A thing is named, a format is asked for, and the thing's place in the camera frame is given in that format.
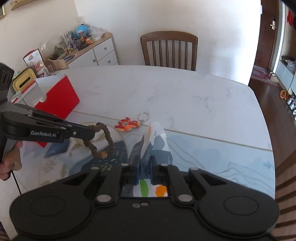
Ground red snack bag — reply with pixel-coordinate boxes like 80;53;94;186
23;49;50;78

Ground wooden dining chair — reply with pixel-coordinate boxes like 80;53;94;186
140;31;199;71

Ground white blue paper package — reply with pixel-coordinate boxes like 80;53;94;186
121;121;173;197

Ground person's left hand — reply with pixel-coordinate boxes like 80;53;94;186
0;141;23;181

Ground orange red dragon keychain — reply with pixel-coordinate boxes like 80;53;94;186
114;117;140;132

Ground blue globe toy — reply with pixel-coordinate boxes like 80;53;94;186
74;24;88;38

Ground brown wooden door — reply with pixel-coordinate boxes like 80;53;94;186
254;0;279;69

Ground white wooden sideboard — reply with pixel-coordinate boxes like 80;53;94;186
44;32;119;71

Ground yellow green tissue box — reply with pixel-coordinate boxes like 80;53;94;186
12;68;36;92

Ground Rubik's cube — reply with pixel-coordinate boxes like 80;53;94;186
67;46;74;53

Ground red and white cardboard box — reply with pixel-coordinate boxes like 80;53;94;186
11;75;80;145

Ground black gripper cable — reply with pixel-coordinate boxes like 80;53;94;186
9;171;23;196

